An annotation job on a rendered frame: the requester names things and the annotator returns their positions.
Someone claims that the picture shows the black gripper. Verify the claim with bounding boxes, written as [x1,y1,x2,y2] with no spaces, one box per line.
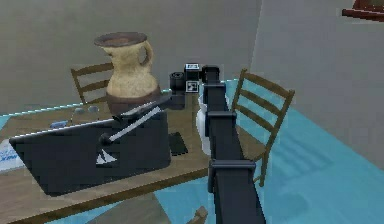
[98,71,187,146]

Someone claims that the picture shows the black flat phone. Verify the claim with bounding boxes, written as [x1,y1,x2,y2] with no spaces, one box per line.
[167,131,189,156]

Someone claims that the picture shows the tan ceramic jug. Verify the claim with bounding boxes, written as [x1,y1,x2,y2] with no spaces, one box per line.
[93,31,164,116]

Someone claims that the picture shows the grey eyeglasses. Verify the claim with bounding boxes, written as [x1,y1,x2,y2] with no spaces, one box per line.
[70,105,101,125]

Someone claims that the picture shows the wooden slatted chair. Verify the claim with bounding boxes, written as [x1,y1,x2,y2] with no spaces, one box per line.
[231,68,296,188]
[70,61,115,105]

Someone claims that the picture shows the black open laptop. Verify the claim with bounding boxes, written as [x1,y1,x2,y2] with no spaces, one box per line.
[9,109,172,197]

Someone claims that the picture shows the white bottle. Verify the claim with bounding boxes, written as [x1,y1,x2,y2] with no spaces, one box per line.
[195,93,231,157]

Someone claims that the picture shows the wooden dining table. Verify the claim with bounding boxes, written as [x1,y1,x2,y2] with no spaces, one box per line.
[0,89,268,224]

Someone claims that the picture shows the small blue object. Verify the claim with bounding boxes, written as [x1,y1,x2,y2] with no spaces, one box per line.
[49,120,69,130]

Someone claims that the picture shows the white printed paper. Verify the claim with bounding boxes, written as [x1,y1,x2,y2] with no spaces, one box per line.
[0,137,26,173]

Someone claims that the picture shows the dark red wall shelf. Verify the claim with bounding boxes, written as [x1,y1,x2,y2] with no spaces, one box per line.
[341,0,384,23]

